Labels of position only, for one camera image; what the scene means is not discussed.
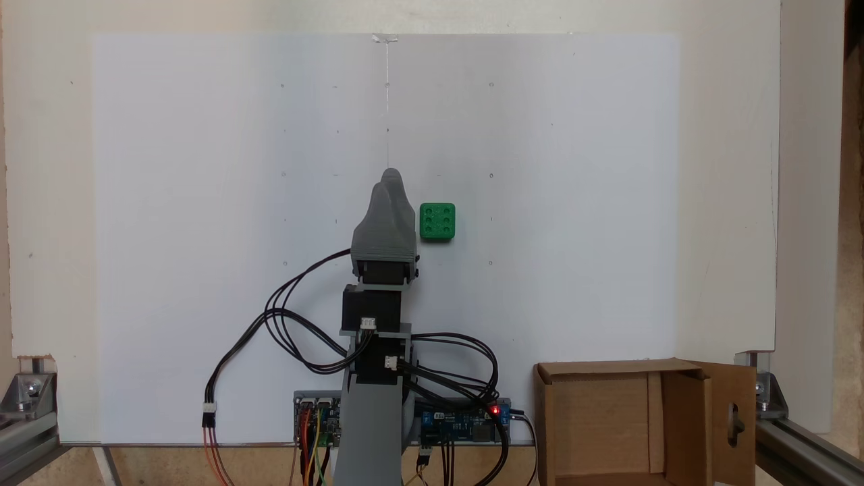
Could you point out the clear tape piece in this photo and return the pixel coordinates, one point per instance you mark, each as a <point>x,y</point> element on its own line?
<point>385,38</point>

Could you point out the white paper sheet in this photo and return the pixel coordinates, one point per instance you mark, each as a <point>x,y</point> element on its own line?
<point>202,169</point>

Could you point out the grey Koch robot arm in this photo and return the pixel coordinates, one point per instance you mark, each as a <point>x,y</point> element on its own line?
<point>371,432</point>

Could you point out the blue circuit board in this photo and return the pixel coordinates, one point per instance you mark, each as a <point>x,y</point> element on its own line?
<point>459,425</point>

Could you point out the metal corner bracket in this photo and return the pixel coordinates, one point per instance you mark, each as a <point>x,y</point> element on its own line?
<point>769,397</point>
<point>27,395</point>

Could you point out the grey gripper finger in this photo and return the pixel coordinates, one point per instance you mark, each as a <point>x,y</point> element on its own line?
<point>374,229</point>
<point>407,229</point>

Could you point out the aluminium frame post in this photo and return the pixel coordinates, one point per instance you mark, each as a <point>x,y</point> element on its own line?
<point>803,453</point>
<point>20,442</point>

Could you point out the brown cardboard box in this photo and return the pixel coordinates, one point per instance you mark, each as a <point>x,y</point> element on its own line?
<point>594,425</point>

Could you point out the green dice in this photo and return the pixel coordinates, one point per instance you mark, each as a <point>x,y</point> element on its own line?
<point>437,222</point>

